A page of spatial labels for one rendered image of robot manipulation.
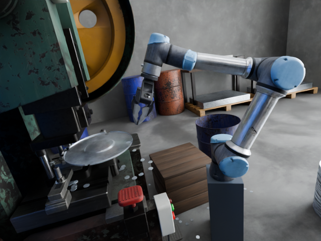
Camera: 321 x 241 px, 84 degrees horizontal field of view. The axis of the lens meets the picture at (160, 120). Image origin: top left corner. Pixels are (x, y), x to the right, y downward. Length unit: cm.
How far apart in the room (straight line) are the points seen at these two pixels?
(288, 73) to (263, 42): 467
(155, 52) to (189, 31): 375
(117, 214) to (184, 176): 74
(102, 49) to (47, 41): 57
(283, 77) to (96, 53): 91
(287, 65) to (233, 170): 45
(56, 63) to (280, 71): 73
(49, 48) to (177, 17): 393
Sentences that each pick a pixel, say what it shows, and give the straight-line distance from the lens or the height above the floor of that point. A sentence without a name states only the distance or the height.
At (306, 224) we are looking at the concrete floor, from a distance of 160.
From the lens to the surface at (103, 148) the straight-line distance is 79.
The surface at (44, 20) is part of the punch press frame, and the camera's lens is 60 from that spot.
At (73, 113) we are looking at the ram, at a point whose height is 96.
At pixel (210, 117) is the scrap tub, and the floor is 45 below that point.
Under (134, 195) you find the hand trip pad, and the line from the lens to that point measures 54.
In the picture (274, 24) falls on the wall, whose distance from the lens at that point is 567.
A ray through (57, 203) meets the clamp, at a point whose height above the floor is 73.
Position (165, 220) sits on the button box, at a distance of 72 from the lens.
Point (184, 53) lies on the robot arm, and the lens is 71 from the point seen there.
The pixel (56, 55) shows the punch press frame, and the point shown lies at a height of 115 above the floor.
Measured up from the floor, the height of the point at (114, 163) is 71.
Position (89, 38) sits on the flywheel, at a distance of 114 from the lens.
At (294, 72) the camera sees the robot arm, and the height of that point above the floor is 99.
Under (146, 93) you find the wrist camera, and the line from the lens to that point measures 66.
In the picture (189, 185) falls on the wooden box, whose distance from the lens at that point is 140.
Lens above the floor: 110
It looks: 18 degrees down
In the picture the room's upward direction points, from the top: 9 degrees counter-clockwise
